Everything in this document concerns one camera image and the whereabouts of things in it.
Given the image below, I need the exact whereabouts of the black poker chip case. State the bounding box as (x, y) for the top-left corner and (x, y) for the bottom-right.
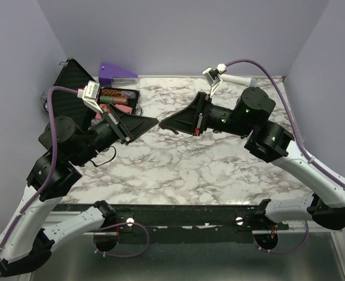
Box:
(40, 57), (144, 129)

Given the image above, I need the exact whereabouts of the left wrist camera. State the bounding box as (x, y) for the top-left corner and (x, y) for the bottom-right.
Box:
(77, 81), (101, 101)

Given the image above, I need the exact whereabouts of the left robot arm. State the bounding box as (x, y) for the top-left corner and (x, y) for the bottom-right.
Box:
(0, 108), (158, 277)

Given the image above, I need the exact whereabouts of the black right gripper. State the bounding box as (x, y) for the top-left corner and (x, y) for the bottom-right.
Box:
(161, 90), (253, 138)

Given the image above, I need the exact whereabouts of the purple plastic wedge block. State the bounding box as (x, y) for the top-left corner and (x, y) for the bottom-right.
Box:
(98, 63), (138, 88)

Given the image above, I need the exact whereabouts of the pink card deck box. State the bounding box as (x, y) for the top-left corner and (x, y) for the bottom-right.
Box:
(115, 104), (133, 114)

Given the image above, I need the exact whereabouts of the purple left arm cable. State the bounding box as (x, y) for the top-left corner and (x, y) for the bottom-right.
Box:
(0, 86), (150, 277)

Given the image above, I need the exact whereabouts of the blue grey chip stack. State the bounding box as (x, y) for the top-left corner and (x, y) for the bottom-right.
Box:
(101, 88), (138, 99)

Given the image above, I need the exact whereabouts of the orange green chip stack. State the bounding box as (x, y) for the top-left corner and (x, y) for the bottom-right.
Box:
(99, 95), (128, 105)

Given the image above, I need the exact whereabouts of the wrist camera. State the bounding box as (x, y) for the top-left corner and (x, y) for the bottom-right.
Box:
(202, 63), (227, 87)
(77, 81), (101, 101)

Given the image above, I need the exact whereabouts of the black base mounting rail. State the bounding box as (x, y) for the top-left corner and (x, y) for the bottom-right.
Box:
(47, 203), (290, 244)

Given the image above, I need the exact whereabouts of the white cylindrical marker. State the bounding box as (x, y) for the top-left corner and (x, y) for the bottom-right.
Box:
(220, 74), (257, 87)

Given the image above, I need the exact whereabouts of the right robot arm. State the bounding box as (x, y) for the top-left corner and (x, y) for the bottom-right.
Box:
(159, 87), (345, 230)

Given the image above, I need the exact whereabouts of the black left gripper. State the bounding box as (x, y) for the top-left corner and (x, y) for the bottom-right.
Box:
(71, 102), (160, 167)

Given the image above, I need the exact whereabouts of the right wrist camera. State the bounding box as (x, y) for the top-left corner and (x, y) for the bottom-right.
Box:
(202, 63), (227, 87)

